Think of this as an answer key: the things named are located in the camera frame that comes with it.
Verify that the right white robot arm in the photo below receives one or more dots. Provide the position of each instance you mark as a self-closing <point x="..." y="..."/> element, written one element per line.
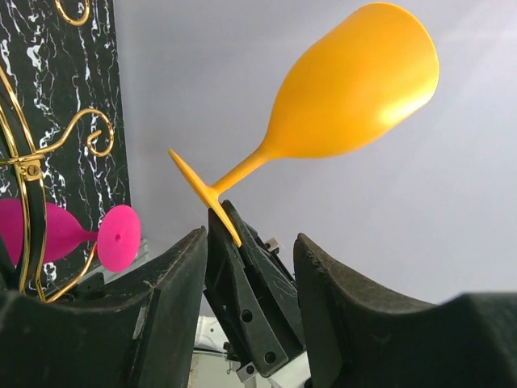
<point x="216" y="365"/>

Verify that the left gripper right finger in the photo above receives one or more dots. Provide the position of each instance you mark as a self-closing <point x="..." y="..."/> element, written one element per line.
<point x="361" y="334"/>

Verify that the gold wire wine glass rack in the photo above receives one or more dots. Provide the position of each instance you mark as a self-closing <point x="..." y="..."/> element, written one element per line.
<point x="62" y="132"/>

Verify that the orange wine glass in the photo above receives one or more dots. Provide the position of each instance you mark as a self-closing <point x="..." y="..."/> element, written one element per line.
<point x="360" y="80"/>

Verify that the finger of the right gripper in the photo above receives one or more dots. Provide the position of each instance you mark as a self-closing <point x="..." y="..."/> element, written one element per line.
<point x="253" y="296"/>

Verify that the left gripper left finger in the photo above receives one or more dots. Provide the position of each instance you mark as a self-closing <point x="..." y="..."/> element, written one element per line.
<point x="136" y="331"/>

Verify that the pink wine glass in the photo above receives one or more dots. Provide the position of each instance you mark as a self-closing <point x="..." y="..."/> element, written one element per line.
<point x="118" y="237"/>

